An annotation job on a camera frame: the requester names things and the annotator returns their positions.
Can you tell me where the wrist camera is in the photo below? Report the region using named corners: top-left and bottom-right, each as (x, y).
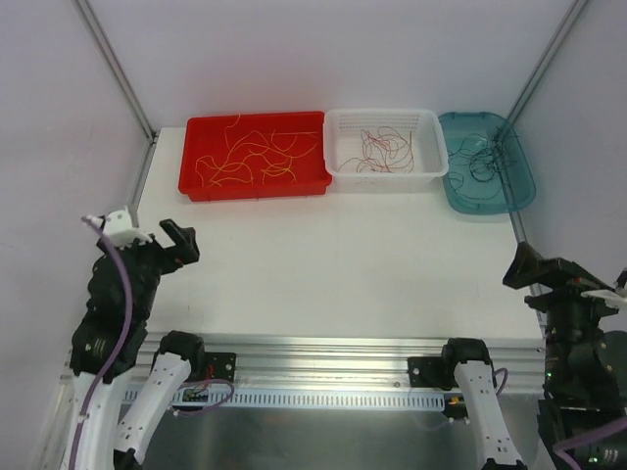
top-left (581, 269), bottom-right (627, 309)
top-left (83, 206), bottom-right (153, 248)

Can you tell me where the teal transparent plastic tray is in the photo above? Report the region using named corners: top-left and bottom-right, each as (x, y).
top-left (439, 112), bottom-right (536, 215)

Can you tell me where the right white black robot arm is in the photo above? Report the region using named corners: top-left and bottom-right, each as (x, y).
top-left (407, 242), bottom-right (626, 469)

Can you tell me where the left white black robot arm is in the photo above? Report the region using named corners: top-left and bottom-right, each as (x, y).
top-left (61, 209), bottom-right (235, 469)

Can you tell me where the red plastic tray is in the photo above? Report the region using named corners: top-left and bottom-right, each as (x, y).
top-left (178, 111), bottom-right (332, 202)

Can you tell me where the left aluminium frame post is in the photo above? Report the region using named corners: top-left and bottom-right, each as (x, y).
top-left (71, 0), bottom-right (156, 143)

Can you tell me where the right aluminium frame post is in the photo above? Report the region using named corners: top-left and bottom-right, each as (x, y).
top-left (506, 0), bottom-right (592, 124)

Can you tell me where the aluminium frame post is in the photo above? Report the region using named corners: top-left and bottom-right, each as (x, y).
top-left (71, 0), bottom-right (156, 143)
top-left (506, 0), bottom-right (592, 124)

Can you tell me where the multicolour wire bundle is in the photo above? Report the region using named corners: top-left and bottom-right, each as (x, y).
top-left (469, 124), bottom-right (520, 207)

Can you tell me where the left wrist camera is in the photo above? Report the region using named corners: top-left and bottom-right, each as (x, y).
top-left (83, 206), bottom-right (153, 248)

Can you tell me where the white slotted cable duct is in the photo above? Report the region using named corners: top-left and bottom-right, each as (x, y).
top-left (124, 389), bottom-right (447, 411)

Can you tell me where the white perforated plastic basket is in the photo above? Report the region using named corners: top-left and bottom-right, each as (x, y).
top-left (322, 109), bottom-right (449, 194)

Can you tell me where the aluminium extrusion rail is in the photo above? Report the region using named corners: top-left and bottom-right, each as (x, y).
top-left (61, 335), bottom-right (548, 393)

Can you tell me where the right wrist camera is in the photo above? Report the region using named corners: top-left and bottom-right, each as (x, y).
top-left (581, 269), bottom-right (627, 309)

